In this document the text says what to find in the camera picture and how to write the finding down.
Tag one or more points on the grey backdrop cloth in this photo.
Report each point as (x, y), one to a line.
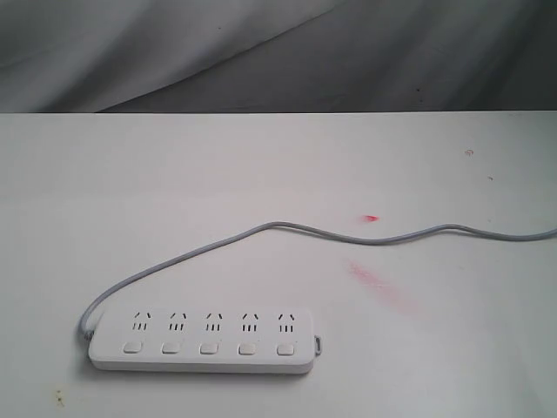
(277, 56)

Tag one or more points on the white five-outlet power strip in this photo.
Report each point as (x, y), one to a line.
(221, 340)

